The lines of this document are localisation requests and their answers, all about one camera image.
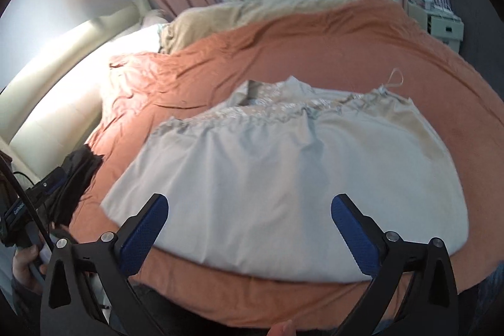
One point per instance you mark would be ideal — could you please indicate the left hand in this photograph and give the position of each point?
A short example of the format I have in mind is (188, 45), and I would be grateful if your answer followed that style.
(24, 258)

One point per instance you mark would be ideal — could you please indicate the folded black clothes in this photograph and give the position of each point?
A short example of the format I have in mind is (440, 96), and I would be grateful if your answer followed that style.
(79, 167)

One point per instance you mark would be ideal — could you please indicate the cream white jacket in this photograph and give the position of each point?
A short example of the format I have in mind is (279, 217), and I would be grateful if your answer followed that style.
(250, 182)

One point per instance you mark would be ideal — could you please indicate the beige duvet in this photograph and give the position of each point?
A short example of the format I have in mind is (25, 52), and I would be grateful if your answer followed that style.
(195, 24)

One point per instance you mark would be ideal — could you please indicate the orange bed sheet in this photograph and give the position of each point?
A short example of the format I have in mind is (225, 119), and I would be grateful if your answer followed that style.
(353, 48)

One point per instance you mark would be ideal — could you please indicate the cream padded headboard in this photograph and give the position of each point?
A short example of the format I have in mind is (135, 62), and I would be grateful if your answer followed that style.
(52, 105)

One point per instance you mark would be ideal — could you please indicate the white nightstand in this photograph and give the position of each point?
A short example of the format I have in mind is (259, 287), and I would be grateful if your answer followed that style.
(445, 27)

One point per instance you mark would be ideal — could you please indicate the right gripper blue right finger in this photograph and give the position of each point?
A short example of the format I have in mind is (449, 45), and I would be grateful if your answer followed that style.
(361, 234)

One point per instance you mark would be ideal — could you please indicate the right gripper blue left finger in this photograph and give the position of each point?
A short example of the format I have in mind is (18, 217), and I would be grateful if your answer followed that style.
(138, 234)

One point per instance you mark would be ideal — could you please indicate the white pillow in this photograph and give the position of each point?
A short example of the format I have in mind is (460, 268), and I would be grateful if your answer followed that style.
(145, 40)

